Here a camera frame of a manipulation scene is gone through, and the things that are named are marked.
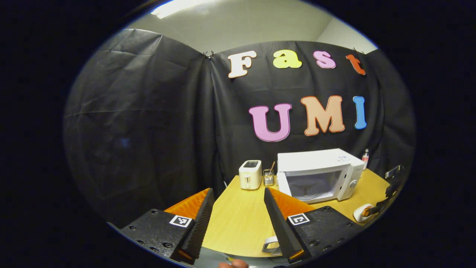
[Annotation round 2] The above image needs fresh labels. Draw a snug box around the clear glass utensil holder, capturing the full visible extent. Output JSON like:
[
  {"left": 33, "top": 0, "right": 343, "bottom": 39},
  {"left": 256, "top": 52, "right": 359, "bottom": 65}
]
[{"left": 263, "top": 161, "right": 276, "bottom": 186}]

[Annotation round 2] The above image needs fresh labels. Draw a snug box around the white handle-shaped object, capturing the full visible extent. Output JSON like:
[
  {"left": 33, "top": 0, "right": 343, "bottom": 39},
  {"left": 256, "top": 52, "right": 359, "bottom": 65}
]
[{"left": 262, "top": 236, "right": 281, "bottom": 257}]

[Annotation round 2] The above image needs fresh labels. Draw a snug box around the white toaster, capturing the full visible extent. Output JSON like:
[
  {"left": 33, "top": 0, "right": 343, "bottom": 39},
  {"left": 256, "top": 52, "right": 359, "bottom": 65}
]
[{"left": 238, "top": 160, "right": 263, "bottom": 190}]

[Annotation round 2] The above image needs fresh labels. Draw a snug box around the white microwave oven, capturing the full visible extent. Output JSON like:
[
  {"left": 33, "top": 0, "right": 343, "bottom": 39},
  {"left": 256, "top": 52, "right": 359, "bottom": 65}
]
[{"left": 277, "top": 148, "right": 365, "bottom": 204}]

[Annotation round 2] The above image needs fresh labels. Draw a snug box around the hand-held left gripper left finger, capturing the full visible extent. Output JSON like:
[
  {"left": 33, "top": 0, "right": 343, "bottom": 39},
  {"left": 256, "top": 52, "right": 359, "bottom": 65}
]
[{"left": 121, "top": 188, "right": 215, "bottom": 265}]

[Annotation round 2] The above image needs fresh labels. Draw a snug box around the black backdrop cloth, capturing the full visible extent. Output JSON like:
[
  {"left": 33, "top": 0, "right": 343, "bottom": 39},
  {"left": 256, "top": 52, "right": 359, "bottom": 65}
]
[{"left": 63, "top": 29, "right": 416, "bottom": 228}]

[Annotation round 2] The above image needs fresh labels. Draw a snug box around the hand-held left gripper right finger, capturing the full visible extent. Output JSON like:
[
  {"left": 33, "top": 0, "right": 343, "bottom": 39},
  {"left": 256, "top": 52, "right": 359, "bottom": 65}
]
[{"left": 264, "top": 187, "right": 367, "bottom": 263}]

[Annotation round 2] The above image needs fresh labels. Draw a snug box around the glass turntable tray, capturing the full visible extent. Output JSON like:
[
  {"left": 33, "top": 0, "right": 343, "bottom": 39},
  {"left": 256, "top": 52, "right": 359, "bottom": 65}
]
[{"left": 293, "top": 179, "right": 331, "bottom": 200}]

